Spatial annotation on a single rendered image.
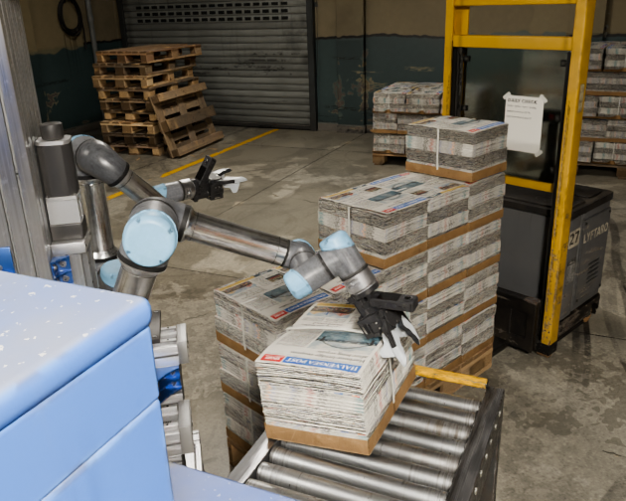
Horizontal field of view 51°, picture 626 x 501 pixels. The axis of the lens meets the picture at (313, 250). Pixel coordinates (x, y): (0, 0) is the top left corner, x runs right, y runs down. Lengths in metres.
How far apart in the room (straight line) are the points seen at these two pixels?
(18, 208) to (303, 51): 8.15
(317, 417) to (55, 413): 1.42
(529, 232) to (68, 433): 3.53
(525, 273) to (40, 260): 2.68
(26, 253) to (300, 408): 0.83
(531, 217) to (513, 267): 0.33
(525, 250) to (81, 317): 3.55
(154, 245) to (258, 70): 8.75
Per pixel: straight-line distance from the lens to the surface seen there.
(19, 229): 1.87
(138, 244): 1.49
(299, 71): 9.84
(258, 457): 1.71
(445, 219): 2.88
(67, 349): 0.25
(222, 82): 10.48
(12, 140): 1.81
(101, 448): 0.28
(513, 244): 3.79
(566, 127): 3.33
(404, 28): 9.26
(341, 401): 1.59
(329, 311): 1.84
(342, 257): 1.57
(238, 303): 2.42
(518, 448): 3.10
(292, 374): 1.61
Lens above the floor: 1.86
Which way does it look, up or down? 21 degrees down
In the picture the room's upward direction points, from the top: 2 degrees counter-clockwise
